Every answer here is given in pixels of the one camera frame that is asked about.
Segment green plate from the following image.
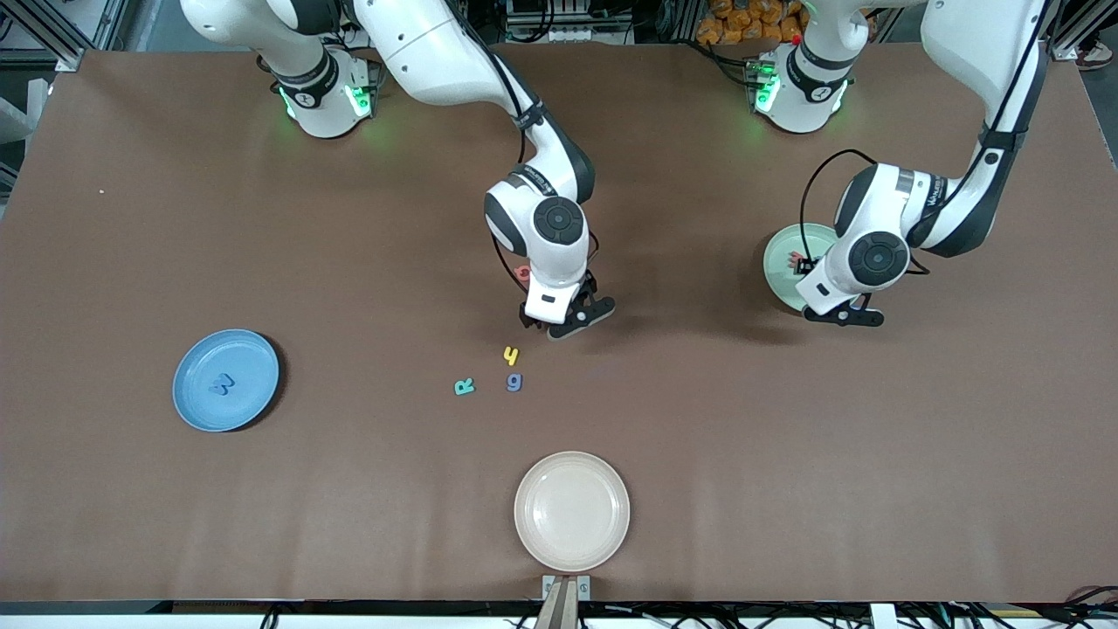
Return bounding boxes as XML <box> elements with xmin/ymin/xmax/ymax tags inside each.
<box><xmin>763</xmin><ymin>223</ymin><xmax>844</xmax><ymax>314</ymax></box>

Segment beige plate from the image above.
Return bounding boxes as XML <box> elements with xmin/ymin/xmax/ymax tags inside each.
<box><xmin>514</xmin><ymin>451</ymin><xmax>631</xmax><ymax>573</ymax></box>

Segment blue plate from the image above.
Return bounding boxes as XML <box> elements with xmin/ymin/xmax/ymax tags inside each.
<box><xmin>172</xmin><ymin>328</ymin><xmax>281</xmax><ymax>433</ymax></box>

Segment orange netted bag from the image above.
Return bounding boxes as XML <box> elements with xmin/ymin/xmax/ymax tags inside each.
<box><xmin>696</xmin><ymin>0</ymin><xmax>809</xmax><ymax>46</ymax></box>

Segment grey equipment rack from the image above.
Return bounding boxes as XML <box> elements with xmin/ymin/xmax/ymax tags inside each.
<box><xmin>502</xmin><ymin>0</ymin><xmax>634</xmax><ymax>45</ymax></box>

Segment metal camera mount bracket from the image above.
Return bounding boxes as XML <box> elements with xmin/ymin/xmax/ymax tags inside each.
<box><xmin>542</xmin><ymin>575</ymin><xmax>592</xmax><ymax>629</ymax></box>

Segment aluminium frame post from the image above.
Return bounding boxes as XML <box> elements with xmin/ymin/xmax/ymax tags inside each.
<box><xmin>1046</xmin><ymin>0</ymin><xmax>1118</xmax><ymax>62</ymax></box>
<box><xmin>0</xmin><ymin>0</ymin><xmax>85</xmax><ymax>73</ymax></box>

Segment black cables under table edge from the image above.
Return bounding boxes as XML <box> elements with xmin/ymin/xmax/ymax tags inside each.
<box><xmin>908</xmin><ymin>584</ymin><xmax>1118</xmax><ymax>629</ymax></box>

